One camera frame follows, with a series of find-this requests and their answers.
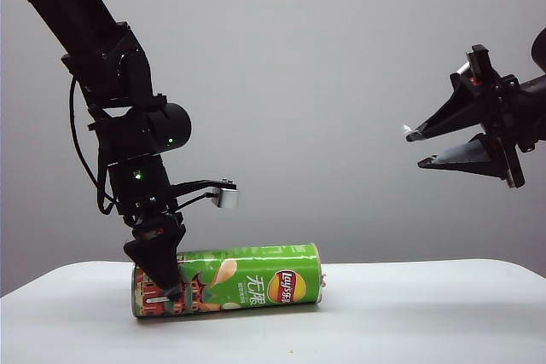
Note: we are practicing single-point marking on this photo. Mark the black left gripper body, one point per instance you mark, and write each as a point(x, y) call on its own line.
point(155, 217)

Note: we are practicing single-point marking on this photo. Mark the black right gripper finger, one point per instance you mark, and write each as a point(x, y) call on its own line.
point(469, 159)
point(460, 112)

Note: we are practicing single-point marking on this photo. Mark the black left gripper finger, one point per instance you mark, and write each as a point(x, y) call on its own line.
point(158, 259)

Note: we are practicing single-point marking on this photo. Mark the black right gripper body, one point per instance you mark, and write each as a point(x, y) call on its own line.
point(505, 117)

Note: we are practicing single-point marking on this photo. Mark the green Lay's chips tub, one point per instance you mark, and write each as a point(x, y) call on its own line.
point(247, 283)

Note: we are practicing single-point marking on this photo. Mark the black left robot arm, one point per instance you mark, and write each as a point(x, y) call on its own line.
point(81, 31)

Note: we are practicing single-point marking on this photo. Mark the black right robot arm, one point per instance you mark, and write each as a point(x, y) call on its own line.
point(535, 91)

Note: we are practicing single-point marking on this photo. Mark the small white scrap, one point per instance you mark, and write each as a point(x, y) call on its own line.
point(406, 128)

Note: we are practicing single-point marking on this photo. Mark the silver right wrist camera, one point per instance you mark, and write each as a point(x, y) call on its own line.
point(462, 69)

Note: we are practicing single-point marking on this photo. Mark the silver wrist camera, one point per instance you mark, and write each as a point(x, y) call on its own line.
point(462, 69)
point(226, 197)

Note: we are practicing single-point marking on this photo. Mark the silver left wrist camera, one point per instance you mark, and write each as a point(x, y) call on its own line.
point(226, 197)

